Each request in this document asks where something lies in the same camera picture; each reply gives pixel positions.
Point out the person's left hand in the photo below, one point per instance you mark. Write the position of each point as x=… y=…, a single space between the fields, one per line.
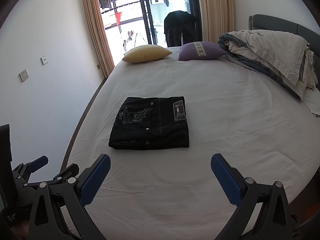
x=21 y=231

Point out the black garment on rack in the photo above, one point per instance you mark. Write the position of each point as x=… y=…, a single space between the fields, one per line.
x=179 y=28

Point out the beige curtain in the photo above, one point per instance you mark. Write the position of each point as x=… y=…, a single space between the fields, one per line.
x=217 y=17
x=98 y=36

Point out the right beige curtain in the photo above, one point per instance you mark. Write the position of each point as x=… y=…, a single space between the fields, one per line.
x=217 y=17

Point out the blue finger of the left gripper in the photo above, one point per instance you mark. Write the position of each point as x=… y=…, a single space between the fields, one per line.
x=37 y=164

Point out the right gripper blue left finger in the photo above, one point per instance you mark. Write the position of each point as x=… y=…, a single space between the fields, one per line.
x=92 y=178

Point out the white flat pillow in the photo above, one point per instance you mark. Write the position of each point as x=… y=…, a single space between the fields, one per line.
x=312 y=100

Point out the black jeans pants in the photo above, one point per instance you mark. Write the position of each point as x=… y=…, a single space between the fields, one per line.
x=150 y=124

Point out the white bed sheet mattress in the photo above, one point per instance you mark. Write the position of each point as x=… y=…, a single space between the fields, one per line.
x=256 y=125

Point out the purple patterned pillow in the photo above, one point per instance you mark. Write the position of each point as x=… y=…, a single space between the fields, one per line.
x=200 y=51

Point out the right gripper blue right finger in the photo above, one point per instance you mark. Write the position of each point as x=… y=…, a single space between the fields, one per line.
x=229 y=178

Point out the black sliding door frame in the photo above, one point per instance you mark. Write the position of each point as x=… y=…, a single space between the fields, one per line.
x=150 y=30

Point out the beige grey folded duvet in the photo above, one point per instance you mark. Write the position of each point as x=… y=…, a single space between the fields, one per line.
x=284 y=57

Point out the dark grey headboard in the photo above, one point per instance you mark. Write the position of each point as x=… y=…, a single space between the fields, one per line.
x=265 y=22

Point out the left beige curtain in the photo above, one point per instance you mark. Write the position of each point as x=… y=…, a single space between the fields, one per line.
x=98 y=36

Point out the yellow pillow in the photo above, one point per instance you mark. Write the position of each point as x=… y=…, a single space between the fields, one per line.
x=146 y=53

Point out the white wall socket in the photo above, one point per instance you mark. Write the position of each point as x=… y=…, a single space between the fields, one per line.
x=44 y=59
x=24 y=75

